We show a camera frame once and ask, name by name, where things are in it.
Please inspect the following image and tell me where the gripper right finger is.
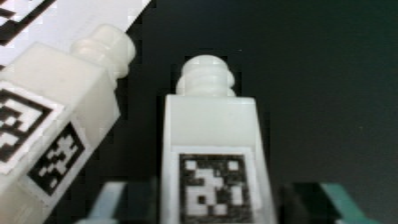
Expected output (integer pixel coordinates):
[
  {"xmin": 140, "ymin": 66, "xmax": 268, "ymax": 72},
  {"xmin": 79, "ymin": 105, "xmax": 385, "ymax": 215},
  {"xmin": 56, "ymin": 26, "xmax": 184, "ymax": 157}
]
[{"xmin": 282, "ymin": 181, "xmax": 387, "ymax": 224}]

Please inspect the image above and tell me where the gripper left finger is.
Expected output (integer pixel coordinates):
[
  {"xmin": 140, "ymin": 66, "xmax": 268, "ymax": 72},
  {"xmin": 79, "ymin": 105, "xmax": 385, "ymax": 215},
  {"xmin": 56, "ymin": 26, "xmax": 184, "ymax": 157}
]
[{"xmin": 72, "ymin": 181, "xmax": 156, "ymax": 224}]

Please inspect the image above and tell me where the white leg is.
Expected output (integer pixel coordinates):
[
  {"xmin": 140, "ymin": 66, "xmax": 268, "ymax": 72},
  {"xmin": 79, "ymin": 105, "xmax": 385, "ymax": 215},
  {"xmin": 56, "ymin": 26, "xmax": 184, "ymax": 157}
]
[
  {"xmin": 159, "ymin": 55, "xmax": 276, "ymax": 224},
  {"xmin": 0, "ymin": 25, "xmax": 134, "ymax": 224}
]

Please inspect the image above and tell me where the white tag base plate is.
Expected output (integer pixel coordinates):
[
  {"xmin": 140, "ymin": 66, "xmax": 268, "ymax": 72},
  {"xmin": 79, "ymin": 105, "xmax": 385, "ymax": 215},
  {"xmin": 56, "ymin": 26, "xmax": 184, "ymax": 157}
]
[{"xmin": 0, "ymin": 0, "xmax": 150, "ymax": 58}]

